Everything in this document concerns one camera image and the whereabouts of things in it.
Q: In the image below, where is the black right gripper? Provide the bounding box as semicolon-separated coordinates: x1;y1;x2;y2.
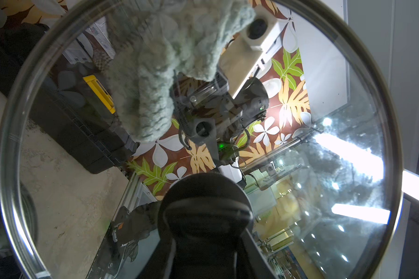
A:
171;69;242;146

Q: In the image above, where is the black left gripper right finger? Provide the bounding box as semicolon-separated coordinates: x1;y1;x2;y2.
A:
240;229;277;279

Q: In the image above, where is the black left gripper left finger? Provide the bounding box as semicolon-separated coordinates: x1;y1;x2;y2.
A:
137;223;176;279

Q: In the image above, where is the light green fluffy cloth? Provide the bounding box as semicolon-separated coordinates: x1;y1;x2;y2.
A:
104;1;256;143

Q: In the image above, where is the glass lid with steel rim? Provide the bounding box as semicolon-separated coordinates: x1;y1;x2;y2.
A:
0;153;39;279

